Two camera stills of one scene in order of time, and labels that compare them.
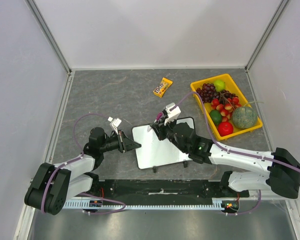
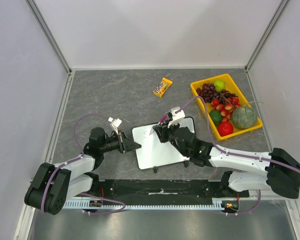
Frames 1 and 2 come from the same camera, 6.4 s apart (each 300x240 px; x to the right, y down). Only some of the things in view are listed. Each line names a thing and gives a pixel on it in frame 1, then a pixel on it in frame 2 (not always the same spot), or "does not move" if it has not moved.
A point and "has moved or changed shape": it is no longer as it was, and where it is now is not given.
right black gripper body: [160, 128] does not move
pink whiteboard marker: [158, 116] has moved or changed shape
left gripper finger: [129, 144] does not move
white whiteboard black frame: [151, 151] does not move
